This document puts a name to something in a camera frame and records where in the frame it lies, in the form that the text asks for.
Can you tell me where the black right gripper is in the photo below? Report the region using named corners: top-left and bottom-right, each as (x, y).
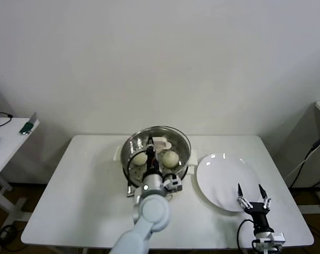
top-left (236, 183), bottom-right (273, 235)

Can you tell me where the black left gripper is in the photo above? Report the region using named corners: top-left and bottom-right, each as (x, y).
top-left (145, 136), bottom-right (161, 176)

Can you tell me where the round glass pot lid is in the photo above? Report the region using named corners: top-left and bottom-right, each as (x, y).
top-left (121, 125), bottom-right (191, 186)

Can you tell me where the white steamed baozi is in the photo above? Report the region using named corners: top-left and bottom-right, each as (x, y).
top-left (132, 155), bottom-right (148, 167)
top-left (161, 151), bottom-right (179, 168)

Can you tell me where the perforated steel steamer basket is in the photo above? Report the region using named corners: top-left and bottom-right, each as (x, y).
top-left (120, 126), bottom-right (191, 190)

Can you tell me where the round white plate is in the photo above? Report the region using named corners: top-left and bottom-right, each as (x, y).
top-left (196, 152), bottom-right (261, 212)

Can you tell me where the white side table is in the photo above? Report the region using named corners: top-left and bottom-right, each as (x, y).
top-left (0, 117), bottom-right (40, 228)

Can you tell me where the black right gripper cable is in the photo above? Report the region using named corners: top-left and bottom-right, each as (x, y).
top-left (237, 219), bottom-right (254, 251)

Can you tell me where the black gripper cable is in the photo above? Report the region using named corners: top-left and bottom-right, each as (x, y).
top-left (237, 219), bottom-right (254, 251)
top-left (126, 150), bottom-right (150, 198)

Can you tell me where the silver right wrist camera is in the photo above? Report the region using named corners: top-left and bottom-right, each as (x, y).
top-left (270, 232), bottom-right (286, 243)

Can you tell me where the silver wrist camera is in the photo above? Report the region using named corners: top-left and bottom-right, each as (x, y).
top-left (163, 179), bottom-right (183, 192)
top-left (270, 232), bottom-right (286, 243)

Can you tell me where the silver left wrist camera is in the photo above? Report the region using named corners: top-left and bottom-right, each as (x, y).
top-left (163, 179), bottom-right (183, 192)

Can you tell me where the black power cable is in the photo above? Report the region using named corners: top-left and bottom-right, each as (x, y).
top-left (289, 156), bottom-right (320, 189)

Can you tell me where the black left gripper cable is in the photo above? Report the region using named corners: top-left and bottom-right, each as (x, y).
top-left (126, 150), bottom-right (150, 198)

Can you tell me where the white power cable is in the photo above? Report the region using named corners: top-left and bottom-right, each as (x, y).
top-left (285, 148), bottom-right (315, 180)

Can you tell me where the green handled scraper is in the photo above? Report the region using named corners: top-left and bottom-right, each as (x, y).
top-left (19, 112), bottom-right (39, 136)

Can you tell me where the black cable on side table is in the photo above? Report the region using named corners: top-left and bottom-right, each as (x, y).
top-left (0, 105), bottom-right (14, 128)

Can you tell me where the black floor cable bundle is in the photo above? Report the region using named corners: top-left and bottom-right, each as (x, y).
top-left (0, 201), bottom-right (27, 251)

